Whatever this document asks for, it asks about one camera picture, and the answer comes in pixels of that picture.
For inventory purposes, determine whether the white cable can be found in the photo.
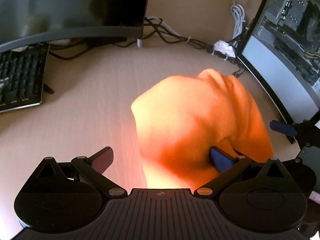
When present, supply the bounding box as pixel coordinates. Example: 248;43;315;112
229;0;247;41

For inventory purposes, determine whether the glass-sided computer case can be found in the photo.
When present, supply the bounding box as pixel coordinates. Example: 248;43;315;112
237;0;319;123

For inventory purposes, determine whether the dark computer monitor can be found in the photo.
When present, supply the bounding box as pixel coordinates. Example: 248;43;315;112
1;0;148;51

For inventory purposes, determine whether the white crumpled tissue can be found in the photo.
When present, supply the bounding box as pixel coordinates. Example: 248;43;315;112
212;40;236;60

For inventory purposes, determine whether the orange pumpkin costume garment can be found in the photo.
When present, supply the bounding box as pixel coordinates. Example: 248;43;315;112
131;69;274;190

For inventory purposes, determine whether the black computer keyboard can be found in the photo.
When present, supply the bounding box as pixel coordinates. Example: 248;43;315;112
0;43;49;113

